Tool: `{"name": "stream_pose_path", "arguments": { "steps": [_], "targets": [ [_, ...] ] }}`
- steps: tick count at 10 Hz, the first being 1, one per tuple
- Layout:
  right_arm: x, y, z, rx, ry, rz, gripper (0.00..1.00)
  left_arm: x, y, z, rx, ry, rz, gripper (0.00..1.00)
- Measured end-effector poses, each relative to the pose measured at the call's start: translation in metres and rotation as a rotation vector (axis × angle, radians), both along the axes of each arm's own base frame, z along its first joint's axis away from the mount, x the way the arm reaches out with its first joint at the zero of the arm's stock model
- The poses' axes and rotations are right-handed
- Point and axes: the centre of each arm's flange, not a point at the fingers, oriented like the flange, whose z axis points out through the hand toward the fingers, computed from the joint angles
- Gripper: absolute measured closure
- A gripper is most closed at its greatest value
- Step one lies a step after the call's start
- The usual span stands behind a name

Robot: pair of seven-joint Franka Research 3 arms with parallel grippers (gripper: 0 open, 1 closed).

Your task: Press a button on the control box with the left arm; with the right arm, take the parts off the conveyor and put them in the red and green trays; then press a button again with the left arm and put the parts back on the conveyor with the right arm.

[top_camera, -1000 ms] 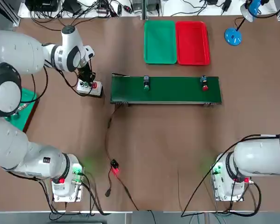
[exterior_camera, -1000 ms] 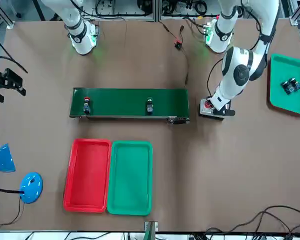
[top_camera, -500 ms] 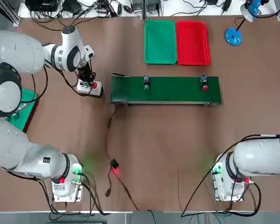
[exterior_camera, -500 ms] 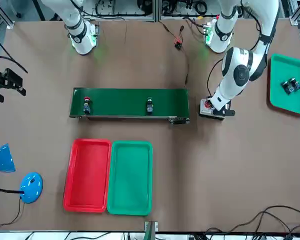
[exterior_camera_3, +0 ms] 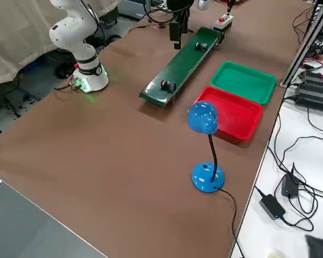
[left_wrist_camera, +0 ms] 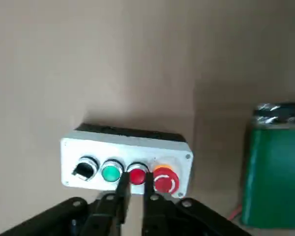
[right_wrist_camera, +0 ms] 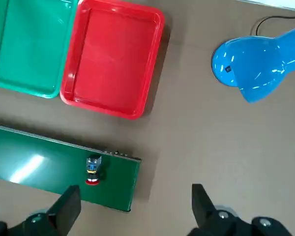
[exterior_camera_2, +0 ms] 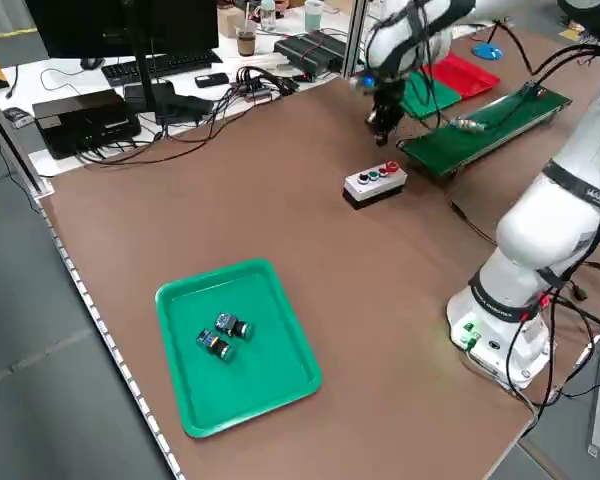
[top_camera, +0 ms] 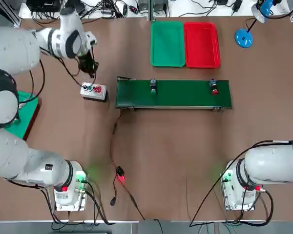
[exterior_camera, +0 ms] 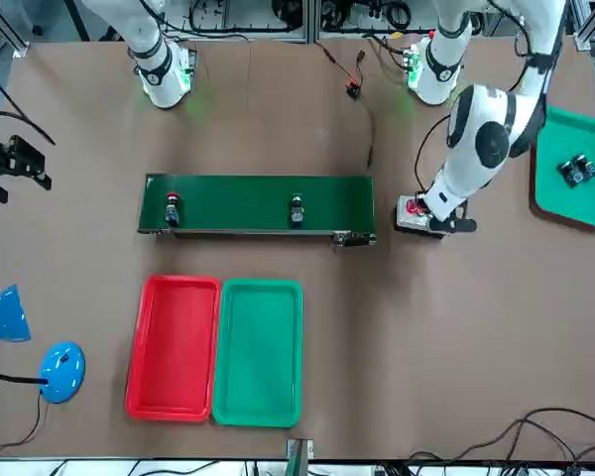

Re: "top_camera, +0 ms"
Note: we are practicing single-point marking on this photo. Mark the green push button switch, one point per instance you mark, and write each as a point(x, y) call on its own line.
point(153, 85)

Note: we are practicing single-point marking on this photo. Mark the black power adapter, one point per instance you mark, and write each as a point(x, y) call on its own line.
point(236, 6)

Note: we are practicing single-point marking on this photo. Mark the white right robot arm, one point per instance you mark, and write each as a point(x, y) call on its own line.
point(266, 165)

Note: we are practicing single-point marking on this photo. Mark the grey push button control box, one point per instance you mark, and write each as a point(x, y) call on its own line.
point(92, 94)

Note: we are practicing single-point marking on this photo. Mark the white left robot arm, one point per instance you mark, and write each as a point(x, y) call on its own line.
point(12, 156)

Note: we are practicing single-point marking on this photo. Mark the blue desk lamp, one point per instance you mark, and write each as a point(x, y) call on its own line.
point(244, 39)

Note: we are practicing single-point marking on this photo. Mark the green conveyor belt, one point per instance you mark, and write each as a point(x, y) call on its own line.
point(180, 93)

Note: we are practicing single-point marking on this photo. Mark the red push button switch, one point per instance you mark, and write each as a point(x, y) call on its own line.
point(213, 86)

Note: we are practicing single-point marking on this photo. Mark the green plastic tray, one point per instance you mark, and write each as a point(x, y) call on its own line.
point(167, 44)
point(27, 114)

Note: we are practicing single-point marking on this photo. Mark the small black power module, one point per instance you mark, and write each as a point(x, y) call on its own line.
point(119, 171)

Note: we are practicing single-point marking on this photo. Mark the black finned electronics box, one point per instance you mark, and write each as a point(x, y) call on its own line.
point(144, 6)

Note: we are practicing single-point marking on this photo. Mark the red plastic tray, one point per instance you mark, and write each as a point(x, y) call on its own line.
point(201, 44)

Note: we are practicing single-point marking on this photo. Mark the aluminium frame post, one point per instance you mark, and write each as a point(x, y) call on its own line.
point(152, 9)

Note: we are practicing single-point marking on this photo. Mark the black mini computer box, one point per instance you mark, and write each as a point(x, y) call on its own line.
point(45, 5)

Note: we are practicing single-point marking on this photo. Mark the black usb hub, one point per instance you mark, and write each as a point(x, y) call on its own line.
point(107, 11)

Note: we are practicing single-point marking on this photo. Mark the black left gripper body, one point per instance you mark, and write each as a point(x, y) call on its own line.
point(85, 59)

